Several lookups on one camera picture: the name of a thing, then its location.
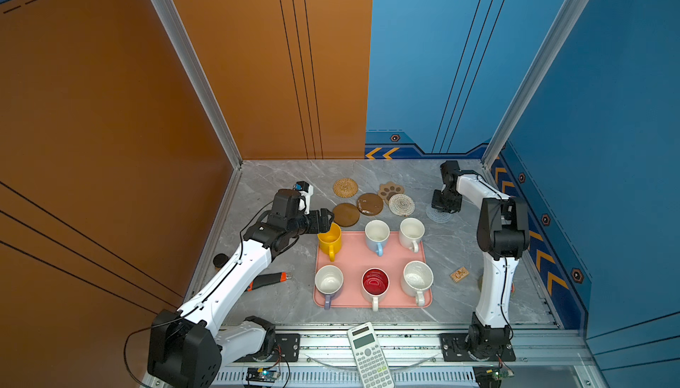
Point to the aluminium front rail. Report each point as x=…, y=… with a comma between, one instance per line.
x=544, y=358

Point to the aluminium frame post right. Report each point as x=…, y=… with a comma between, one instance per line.
x=555, y=38

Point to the white calculator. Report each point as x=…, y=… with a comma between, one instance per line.
x=369, y=357

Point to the white mug red inside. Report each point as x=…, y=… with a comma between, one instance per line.
x=375, y=284

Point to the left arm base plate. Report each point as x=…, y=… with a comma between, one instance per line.
x=283, y=345

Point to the glossy brown wooden coaster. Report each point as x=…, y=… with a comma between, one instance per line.
x=370, y=204

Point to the white mug purple handle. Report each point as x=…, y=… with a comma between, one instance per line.
x=329, y=281

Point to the aluminium frame post left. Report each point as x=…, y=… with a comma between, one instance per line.
x=185, y=51

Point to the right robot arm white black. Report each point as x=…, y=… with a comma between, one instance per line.
x=502, y=236

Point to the small wooden block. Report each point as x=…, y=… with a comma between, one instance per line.
x=459, y=274

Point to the yellow mug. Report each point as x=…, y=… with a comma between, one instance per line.
x=330, y=243

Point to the white mug back right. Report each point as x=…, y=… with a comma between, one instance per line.
x=411, y=232

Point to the orange black utility knife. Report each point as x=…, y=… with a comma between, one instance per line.
x=264, y=280

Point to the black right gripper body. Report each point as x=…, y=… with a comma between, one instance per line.
x=446, y=201

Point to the cork paw print coaster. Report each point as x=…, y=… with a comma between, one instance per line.
x=388, y=190

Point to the rattan woven round coaster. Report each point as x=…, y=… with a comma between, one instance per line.
x=345, y=188

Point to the white mug blue handle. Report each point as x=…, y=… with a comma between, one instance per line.
x=377, y=234

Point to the left circuit board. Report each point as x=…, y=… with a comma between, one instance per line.
x=262, y=377

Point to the right circuit board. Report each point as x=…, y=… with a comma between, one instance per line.
x=492, y=377

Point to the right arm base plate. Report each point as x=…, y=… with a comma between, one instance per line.
x=456, y=346

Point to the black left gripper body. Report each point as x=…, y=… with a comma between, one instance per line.
x=309, y=224

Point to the pink tray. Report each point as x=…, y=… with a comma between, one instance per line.
x=355, y=258

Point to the aluminium frame post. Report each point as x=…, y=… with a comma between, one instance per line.
x=555, y=38
x=185, y=51

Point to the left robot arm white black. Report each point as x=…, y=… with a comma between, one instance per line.
x=187, y=346

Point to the plain brown wooden coaster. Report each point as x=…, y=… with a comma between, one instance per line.
x=346, y=215

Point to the multicolour woven round coaster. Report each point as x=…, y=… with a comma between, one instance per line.
x=401, y=205

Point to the brown spice jar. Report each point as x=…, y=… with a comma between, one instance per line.
x=220, y=260

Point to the light blue woven coaster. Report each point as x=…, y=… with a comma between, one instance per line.
x=438, y=216

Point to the circuit board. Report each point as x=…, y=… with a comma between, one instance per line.
x=262, y=377
x=492, y=377

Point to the white mug front right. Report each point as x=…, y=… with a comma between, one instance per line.
x=417, y=279

